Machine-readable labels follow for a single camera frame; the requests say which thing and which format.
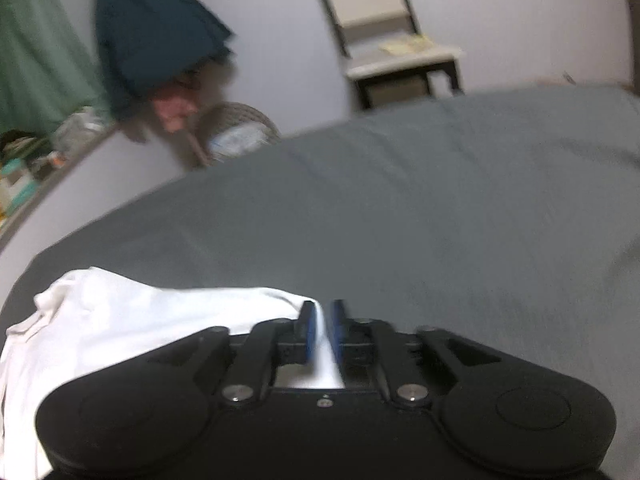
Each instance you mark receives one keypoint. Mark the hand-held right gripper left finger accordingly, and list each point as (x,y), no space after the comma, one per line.
(311,332)

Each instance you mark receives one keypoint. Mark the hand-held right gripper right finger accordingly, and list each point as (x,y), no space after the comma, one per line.
(336,332)

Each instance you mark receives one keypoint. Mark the white shirt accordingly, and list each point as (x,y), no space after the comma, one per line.
(125,315)

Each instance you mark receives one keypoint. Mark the white plastic bag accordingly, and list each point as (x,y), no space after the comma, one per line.
(235,142)

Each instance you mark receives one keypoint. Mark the pink cloth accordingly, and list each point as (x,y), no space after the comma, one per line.
(172,107)

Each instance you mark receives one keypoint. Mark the yellow cloth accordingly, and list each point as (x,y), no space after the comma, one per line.
(405,45)

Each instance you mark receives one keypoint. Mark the clear plastic container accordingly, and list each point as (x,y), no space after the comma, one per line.
(80,127)

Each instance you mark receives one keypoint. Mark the white and teal box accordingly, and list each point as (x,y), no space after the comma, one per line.
(17,185)

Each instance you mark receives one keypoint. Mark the cream and black chair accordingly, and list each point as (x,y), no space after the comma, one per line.
(375,5)

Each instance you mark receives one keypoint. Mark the dark teal jacket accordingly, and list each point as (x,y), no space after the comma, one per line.
(155,25)

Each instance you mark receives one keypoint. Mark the green curtain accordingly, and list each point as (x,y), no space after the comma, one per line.
(45,50)

